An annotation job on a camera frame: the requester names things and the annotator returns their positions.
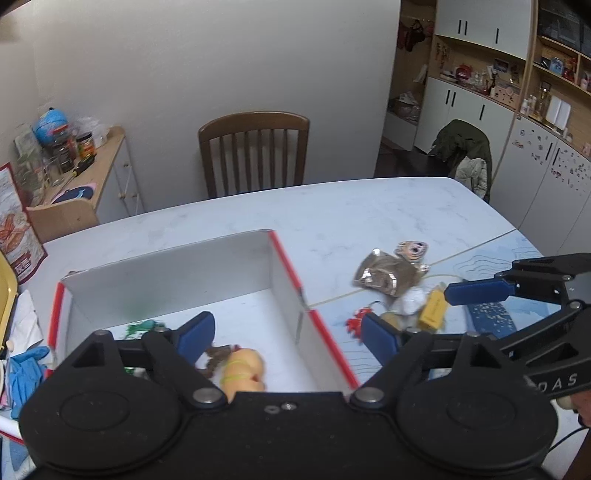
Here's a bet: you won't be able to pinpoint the red crab keychain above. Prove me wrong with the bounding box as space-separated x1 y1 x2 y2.
346 307 373 341

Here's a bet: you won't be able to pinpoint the clear bag white contents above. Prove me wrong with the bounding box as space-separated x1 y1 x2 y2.
391 286 429 329

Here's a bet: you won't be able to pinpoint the yellow rectangular box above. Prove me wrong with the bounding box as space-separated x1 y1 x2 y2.
417 287 448 332

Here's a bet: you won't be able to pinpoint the cartoon face keychain charm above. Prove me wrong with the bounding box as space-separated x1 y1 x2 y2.
396 240 430 273

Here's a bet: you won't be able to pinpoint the silver foil snack bag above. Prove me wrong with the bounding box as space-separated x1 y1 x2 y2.
353 248 429 298

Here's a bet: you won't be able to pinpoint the person's right hand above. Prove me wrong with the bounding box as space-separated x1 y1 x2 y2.
557 390 591 428

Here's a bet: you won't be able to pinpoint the yellow plush toy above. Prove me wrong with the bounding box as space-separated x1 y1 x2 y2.
221 348 266 403

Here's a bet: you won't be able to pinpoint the white red-edged cardboard box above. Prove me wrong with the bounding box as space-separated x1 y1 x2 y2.
47 230 359 394

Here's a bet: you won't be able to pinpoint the dark green jacket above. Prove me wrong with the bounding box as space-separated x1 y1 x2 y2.
427 119 493 202

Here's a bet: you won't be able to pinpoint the blue rubber glove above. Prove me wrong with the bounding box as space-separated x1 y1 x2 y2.
8 346 50 420

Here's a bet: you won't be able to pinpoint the wooden side cabinet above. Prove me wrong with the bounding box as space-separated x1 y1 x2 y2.
28 125 144 243

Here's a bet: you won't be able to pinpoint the yellow tissue box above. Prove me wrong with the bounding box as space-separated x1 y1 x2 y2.
0 255 18 345

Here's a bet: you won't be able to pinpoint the red printed food bag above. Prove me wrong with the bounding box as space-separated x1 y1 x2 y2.
0 164 47 284

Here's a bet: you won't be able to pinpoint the orange-label jar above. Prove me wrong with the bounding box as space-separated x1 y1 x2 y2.
76 132 96 161

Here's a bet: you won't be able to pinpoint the dark glass jar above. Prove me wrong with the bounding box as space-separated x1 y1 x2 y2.
51 124 77 173

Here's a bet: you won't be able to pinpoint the brown wooden chair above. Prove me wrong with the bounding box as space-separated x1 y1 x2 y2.
197 111 311 199

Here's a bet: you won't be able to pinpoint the blue globe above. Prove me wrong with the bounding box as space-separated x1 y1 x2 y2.
32 108 68 146

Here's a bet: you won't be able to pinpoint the brown bead string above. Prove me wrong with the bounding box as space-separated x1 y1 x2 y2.
195 344 242 377

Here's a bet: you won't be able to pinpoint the yellow-handled screwdriver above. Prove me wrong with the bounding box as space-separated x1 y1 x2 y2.
72 155 96 178

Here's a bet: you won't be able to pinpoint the white wall cabinet unit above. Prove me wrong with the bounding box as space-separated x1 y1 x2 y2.
382 1 590 255

